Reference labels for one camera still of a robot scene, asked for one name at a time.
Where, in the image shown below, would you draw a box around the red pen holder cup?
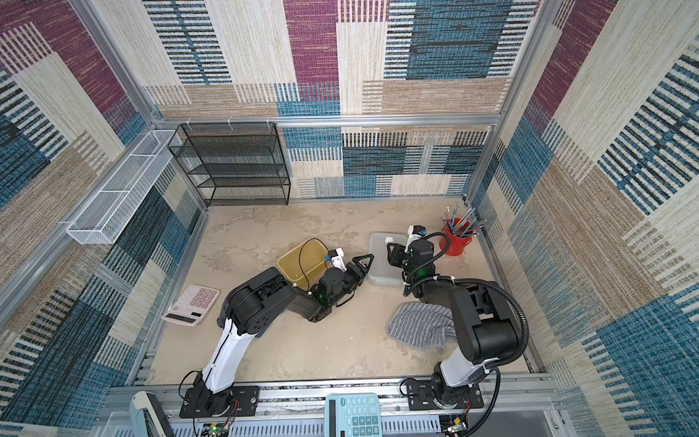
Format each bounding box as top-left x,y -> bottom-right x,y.
439,225 -> 473,257

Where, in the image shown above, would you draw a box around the grey striped cloth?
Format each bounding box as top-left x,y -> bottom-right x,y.
387,302 -> 457,351

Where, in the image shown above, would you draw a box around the black wire mesh shelf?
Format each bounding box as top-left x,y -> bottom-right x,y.
167,122 -> 291,208

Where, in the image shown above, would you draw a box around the white wire mesh basket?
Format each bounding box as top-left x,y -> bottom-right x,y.
67,130 -> 175,245

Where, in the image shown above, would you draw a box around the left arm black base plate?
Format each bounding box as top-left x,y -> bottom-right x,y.
178,385 -> 260,419

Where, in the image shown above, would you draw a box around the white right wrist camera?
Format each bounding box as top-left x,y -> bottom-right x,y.
405,225 -> 426,252

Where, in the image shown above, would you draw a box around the aluminium front rail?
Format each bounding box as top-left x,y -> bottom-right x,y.
103,376 -> 558,422

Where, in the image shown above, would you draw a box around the pens in red cup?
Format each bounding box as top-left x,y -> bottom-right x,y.
442,208 -> 487,238

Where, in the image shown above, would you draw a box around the pink calculator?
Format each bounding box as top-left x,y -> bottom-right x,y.
161,284 -> 220,327

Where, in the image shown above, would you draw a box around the yellow lunch box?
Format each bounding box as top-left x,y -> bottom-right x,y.
277,238 -> 329,291

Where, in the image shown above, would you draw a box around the white handheld device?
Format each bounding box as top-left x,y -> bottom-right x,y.
129,391 -> 175,437

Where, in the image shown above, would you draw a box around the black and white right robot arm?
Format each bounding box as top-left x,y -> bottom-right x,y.
385,238 -> 529,408

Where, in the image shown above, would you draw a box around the translucent white lunch box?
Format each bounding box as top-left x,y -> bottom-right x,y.
368,232 -> 407,288

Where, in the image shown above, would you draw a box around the teal calculator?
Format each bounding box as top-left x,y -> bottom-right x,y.
323,393 -> 383,437

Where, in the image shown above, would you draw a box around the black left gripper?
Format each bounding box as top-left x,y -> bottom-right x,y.
328,257 -> 376,311

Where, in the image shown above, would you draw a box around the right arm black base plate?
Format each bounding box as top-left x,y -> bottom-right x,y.
399,378 -> 484,411

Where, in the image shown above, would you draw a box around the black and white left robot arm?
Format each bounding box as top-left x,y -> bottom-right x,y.
179,254 -> 374,419

